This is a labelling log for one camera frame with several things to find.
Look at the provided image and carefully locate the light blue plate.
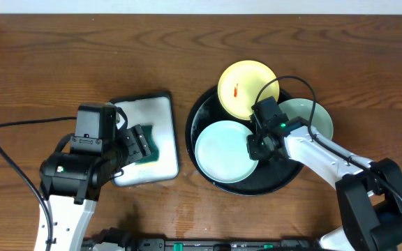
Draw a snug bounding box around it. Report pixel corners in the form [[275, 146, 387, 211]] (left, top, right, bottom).
[[195, 121, 258, 183]]

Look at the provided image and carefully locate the green yellow sponge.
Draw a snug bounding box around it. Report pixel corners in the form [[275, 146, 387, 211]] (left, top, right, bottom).
[[136, 125, 159, 165]]

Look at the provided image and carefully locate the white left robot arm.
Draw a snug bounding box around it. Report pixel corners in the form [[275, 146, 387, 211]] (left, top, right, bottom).
[[35, 125, 151, 250]]

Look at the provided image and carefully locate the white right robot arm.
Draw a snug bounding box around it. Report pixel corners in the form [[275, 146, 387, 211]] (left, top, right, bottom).
[[247, 114, 402, 250]]

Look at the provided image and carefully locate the round black tray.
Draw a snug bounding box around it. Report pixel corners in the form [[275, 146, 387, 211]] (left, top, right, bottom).
[[185, 86, 304, 196]]

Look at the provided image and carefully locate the white rectangular tray black rim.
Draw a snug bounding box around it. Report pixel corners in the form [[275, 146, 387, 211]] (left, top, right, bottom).
[[109, 92, 179, 187]]

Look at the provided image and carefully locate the pale green plate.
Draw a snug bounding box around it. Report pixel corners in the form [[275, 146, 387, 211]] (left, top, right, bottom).
[[279, 98, 334, 139]]

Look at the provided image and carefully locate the yellow plate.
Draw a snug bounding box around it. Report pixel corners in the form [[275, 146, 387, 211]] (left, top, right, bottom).
[[217, 60, 276, 121]]

